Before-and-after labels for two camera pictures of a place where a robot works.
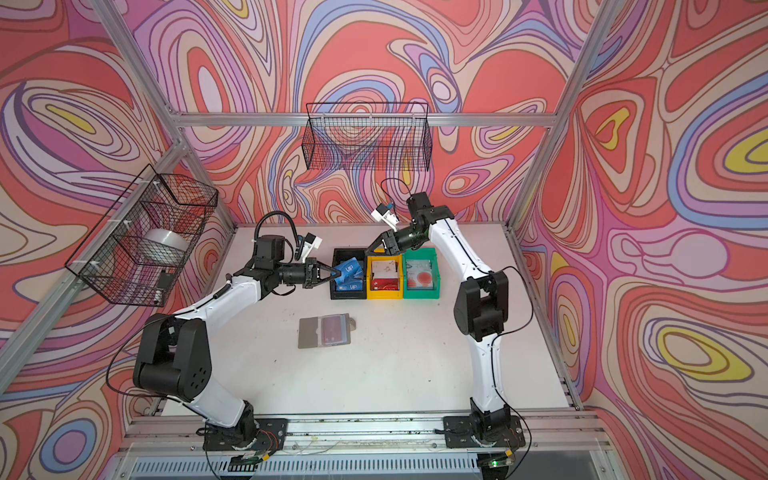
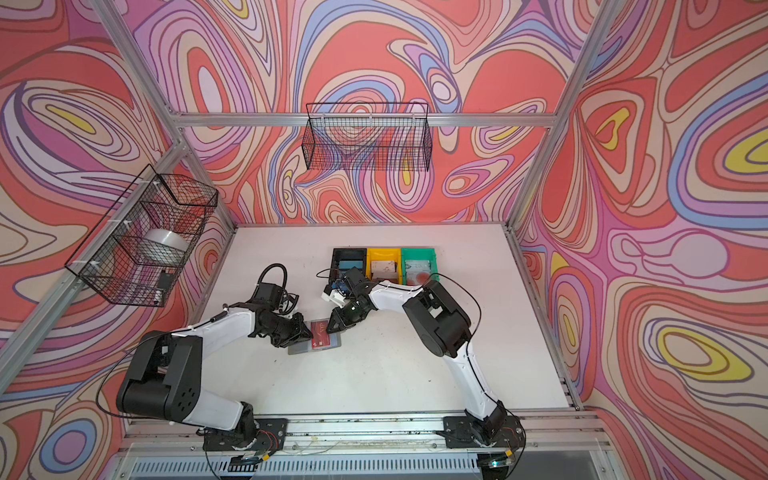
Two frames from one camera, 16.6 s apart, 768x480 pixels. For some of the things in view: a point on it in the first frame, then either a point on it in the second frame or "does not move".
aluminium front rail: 372,435 does not move
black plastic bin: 341,256 does not move
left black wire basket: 141,247 does not move
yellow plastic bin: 384,294 does not move
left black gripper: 313,267 to 297,334
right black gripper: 391,243 to 338,316
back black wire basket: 367,136 does not move
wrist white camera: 383,213 to 334,295
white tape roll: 168,237 does not move
